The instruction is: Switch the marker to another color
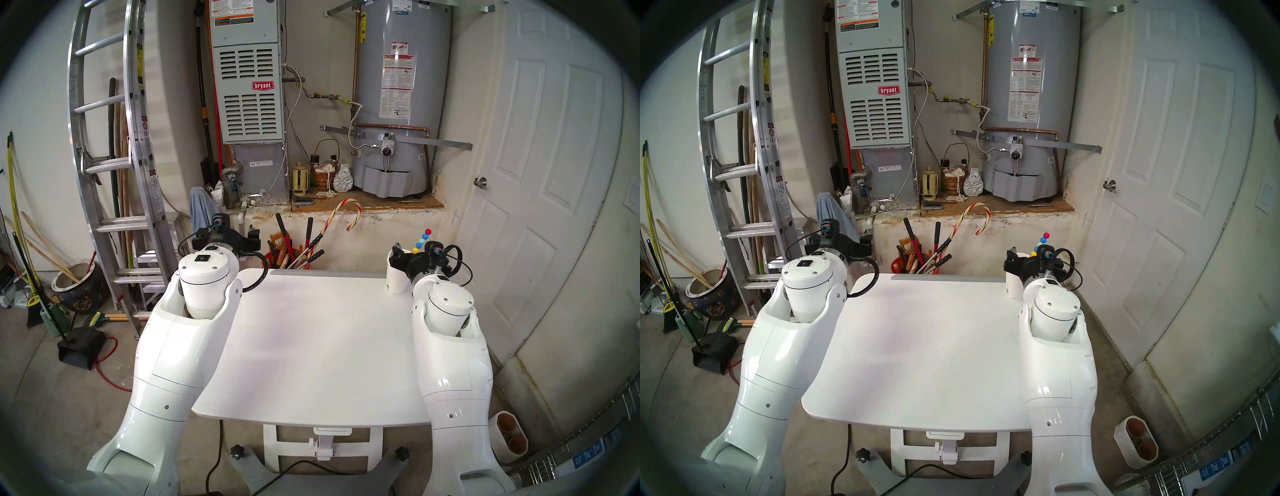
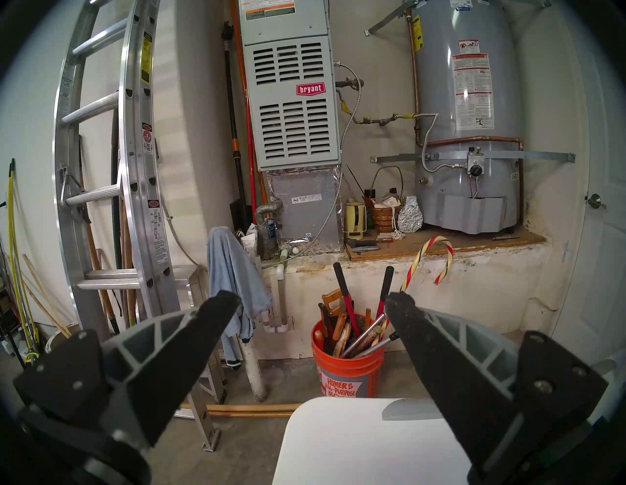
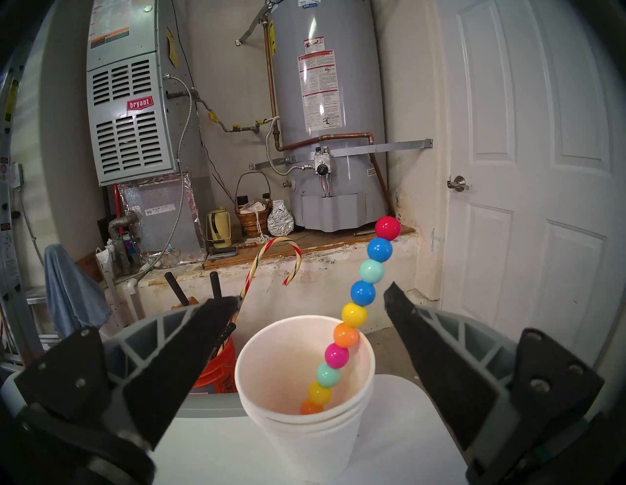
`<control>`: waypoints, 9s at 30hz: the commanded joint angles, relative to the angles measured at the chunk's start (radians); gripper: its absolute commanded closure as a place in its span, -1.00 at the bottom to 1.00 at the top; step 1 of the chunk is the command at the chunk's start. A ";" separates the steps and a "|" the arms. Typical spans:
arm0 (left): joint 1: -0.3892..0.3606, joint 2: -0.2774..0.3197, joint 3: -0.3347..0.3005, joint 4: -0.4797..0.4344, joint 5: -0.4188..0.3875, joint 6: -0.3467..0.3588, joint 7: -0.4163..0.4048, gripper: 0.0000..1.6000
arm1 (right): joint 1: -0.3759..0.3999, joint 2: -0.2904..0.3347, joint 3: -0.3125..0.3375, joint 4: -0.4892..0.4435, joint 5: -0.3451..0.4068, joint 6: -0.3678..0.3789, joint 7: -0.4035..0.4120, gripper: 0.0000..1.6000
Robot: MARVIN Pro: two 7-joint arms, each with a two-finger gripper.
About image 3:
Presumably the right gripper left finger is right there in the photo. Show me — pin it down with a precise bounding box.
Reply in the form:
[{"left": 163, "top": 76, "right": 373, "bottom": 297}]
[{"left": 14, "top": 296, "right": 241, "bottom": 450}]

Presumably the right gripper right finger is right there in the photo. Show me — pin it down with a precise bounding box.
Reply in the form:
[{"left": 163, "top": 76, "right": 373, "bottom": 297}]
[{"left": 383, "top": 282, "right": 605, "bottom": 471}]

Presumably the colourful bead stack marker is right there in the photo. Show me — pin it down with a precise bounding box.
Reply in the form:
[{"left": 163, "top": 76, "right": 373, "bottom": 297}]
[{"left": 299, "top": 215, "right": 402, "bottom": 416}]

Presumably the white paper cup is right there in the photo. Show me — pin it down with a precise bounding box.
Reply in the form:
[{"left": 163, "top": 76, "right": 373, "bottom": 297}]
[
  {"left": 240, "top": 386, "right": 375, "bottom": 431},
  {"left": 235, "top": 315, "right": 376, "bottom": 422}
]

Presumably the orange bucket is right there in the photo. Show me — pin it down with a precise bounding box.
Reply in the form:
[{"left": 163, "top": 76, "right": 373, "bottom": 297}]
[{"left": 193, "top": 337, "right": 238, "bottom": 394}]

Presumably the white PVC pipe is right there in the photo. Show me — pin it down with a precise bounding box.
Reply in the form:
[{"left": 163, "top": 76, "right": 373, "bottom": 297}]
[{"left": 125, "top": 276, "right": 147, "bottom": 321}]

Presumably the blue cloth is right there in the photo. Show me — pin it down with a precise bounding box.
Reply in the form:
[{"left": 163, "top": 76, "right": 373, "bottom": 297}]
[{"left": 43, "top": 243, "right": 113, "bottom": 338}]

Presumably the striped candy cane decoration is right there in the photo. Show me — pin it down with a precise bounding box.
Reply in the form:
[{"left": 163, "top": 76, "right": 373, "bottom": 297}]
[{"left": 230, "top": 237, "right": 303, "bottom": 323}]

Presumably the yellow jug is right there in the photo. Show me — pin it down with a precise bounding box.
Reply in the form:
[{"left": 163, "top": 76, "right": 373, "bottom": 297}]
[{"left": 205, "top": 207, "right": 233, "bottom": 250}]

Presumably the grey drain pipe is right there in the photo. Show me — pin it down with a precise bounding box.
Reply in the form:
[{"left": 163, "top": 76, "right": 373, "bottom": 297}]
[{"left": 108, "top": 210, "right": 143, "bottom": 241}]

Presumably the wooden platform board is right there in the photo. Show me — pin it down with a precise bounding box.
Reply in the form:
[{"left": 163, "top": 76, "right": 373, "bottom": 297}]
[{"left": 203, "top": 225, "right": 416, "bottom": 270}]

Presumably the flexible metal conduit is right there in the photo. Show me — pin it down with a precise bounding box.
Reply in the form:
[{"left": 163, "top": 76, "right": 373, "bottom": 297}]
[{"left": 122, "top": 73, "right": 195, "bottom": 284}]

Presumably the crumpled aluminium foil bundle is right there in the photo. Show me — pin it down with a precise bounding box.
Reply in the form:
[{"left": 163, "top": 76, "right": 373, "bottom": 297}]
[{"left": 267, "top": 199, "right": 295, "bottom": 237}]

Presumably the aluminium extension ladder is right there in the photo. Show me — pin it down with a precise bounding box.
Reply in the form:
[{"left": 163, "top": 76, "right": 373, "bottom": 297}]
[{"left": 0, "top": 64, "right": 31, "bottom": 367}]

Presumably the grey Bryant furnace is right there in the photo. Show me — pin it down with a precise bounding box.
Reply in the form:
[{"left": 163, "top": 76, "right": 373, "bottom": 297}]
[{"left": 86, "top": 0, "right": 206, "bottom": 267}]

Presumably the white panel door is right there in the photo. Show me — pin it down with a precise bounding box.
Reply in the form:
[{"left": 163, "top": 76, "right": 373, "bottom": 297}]
[{"left": 435, "top": 0, "right": 626, "bottom": 367}]

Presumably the gas pipe with yellow valve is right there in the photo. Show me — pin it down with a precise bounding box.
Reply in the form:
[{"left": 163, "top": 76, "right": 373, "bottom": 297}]
[{"left": 166, "top": 88, "right": 274, "bottom": 134}]

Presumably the grey water heater tank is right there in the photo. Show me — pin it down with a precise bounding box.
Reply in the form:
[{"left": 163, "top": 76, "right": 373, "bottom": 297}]
[{"left": 267, "top": 0, "right": 389, "bottom": 233}]

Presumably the wicker basket with handle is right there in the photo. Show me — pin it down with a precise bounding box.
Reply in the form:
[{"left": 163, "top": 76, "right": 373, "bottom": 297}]
[{"left": 235, "top": 171, "right": 272, "bottom": 239}]

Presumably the wide grey metal strap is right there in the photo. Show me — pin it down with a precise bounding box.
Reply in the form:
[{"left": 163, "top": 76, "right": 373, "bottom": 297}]
[{"left": 248, "top": 139, "right": 434, "bottom": 171}]

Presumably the white flexible hose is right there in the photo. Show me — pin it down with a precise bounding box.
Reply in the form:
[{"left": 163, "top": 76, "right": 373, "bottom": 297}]
[{"left": 265, "top": 116, "right": 314, "bottom": 176}]

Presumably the thin grey metal strap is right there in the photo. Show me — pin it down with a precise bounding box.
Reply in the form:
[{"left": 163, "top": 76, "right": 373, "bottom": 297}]
[{"left": 235, "top": 0, "right": 277, "bottom": 47}]

